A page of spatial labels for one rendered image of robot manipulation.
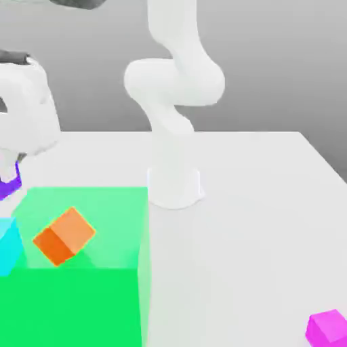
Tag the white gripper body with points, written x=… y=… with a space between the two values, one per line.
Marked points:
x=7 y=166

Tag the small purple cube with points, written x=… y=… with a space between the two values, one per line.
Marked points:
x=11 y=188

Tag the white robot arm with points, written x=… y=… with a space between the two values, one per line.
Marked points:
x=176 y=81

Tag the small cyan cube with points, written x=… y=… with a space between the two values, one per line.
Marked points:
x=9 y=244

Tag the small orange cube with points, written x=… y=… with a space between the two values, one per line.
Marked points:
x=65 y=235

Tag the small magenta cube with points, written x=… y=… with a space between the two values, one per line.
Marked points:
x=326 y=329

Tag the large green box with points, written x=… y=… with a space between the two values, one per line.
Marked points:
x=81 y=303

